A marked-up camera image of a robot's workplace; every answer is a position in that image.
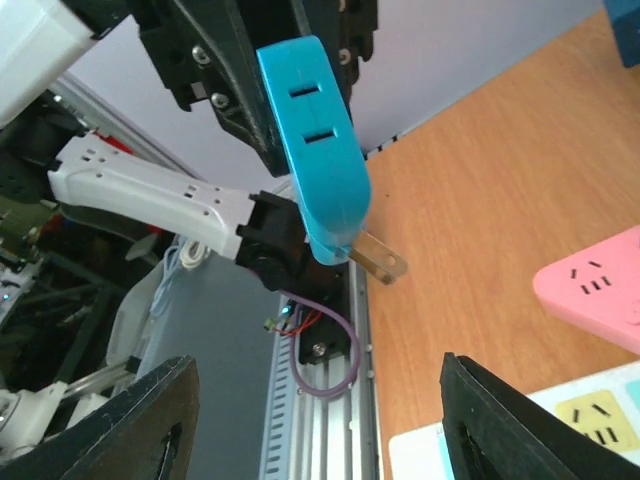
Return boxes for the white power strip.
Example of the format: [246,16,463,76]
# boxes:
[389,353,639,479]

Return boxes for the blue cube adapter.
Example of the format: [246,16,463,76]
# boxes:
[603,0,640,68]

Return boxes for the aluminium front rail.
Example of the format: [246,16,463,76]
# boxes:
[299,259,384,480]

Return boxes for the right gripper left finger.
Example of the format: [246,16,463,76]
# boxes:
[1,356,199,479]

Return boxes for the blue slotted cable duct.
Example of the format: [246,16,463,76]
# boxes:
[258,333,297,479]

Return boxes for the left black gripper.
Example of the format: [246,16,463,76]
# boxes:
[127,0,381,177]

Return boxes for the left small circuit board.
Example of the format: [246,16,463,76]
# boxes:
[263,303,295,335]

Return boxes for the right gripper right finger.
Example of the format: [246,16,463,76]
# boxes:
[440,352,639,480]

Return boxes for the teal oval plug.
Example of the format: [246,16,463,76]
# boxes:
[256,36,408,285]

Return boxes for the pink triangular socket adapter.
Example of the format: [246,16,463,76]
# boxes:
[533,226,639,354]

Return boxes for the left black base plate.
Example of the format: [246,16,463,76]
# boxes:
[292,265,351,365]

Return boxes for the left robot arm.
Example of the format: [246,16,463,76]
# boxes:
[1,1,378,297]

